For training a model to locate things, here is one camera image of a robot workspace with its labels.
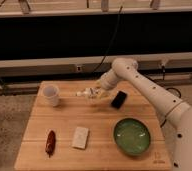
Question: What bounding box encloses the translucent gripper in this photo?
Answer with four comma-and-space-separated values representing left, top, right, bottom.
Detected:
85, 87, 110, 102

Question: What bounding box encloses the small white bottle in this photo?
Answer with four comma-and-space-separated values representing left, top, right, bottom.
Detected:
76, 88, 99, 98

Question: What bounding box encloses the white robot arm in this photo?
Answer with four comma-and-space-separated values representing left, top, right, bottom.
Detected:
94, 58, 192, 171

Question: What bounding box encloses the black smartphone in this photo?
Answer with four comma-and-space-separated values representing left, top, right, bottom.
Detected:
111, 91, 127, 109

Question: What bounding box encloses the wooden cutting board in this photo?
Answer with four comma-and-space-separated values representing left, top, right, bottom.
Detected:
14, 81, 171, 171

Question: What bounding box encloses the white plastic cup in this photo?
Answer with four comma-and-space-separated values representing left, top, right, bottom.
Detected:
42, 85, 59, 107

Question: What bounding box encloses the brown red elongated object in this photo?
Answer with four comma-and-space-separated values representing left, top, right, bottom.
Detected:
45, 130, 56, 156

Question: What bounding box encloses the black cable on floor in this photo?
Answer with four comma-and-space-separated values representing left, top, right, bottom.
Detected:
145, 75, 183, 128

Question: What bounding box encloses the black hanging cable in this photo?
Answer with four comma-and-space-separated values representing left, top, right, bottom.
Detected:
91, 5, 124, 74

